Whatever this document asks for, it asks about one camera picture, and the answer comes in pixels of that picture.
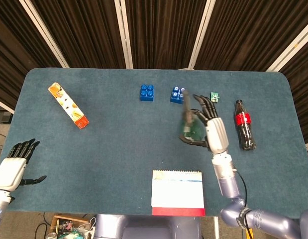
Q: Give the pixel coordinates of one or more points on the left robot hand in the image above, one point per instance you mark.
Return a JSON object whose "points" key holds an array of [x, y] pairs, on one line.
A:
{"points": [[13, 169]]}

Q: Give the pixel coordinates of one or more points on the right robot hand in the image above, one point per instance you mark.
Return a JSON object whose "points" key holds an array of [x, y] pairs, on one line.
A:
{"points": [[216, 132]]}

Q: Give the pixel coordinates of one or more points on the green transparent spray bottle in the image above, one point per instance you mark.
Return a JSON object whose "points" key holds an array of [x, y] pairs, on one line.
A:
{"points": [[191, 124]]}

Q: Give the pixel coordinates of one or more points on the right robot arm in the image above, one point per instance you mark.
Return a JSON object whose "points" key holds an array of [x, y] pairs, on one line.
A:
{"points": [[233, 199]]}

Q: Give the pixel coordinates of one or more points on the cola bottle with red label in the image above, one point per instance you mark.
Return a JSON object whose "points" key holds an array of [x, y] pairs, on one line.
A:
{"points": [[244, 125]]}

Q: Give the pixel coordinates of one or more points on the small green white package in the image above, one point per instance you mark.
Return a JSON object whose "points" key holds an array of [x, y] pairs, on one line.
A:
{"points": [[214, 97]]}

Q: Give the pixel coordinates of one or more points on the blue building block white print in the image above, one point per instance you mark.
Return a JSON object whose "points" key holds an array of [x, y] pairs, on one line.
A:
{"points": [[176, 95]]}

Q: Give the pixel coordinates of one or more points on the white red desk calendar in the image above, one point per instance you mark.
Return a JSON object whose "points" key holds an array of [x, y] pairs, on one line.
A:
{"points": [[178, 193]]}

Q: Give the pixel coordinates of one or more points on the plain blue building block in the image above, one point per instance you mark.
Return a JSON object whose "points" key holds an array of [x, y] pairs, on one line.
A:
{"points": [[146, 93]]}

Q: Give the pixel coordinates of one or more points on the cardboard box with clutter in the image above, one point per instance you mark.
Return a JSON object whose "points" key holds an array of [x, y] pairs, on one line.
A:
{"points": [[69, 227]]}

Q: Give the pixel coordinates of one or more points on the orange snack carton box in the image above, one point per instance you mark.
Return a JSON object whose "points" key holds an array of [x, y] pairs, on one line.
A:
{"points": [[68, 105]]}

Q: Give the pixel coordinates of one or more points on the blue felt table cloth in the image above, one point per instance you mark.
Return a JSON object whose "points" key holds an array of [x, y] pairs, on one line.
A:
{"points": [[106, 139]]}

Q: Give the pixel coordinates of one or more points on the yellow floor tape strip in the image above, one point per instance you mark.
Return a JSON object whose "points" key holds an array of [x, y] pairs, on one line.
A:
{"points": [[249, 234]]}

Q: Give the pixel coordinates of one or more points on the grey robot torso base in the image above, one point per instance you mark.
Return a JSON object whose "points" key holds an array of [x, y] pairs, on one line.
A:
{"points": [[146, 227]]}

